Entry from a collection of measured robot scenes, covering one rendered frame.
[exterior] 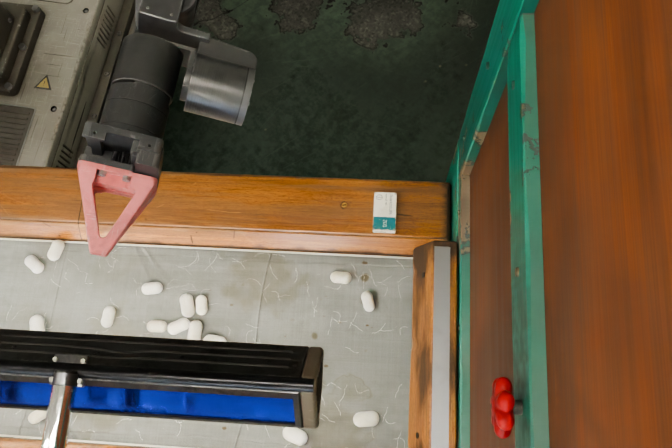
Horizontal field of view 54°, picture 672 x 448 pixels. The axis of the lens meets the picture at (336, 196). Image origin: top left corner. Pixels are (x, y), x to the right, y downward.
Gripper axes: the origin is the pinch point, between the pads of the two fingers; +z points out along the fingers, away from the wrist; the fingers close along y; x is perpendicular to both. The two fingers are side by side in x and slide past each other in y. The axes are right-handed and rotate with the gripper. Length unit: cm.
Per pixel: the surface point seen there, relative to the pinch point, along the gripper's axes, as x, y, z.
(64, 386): 0.8, 9.2, 12.1
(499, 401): -30.1, -16.3, 8.0
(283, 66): -25, 118, -84
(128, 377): -4.7, 8.1, 10.4
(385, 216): -35, 32, -18
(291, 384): -19.3, 3.0, 8.7
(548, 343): -32.1, -19.0, 3.8
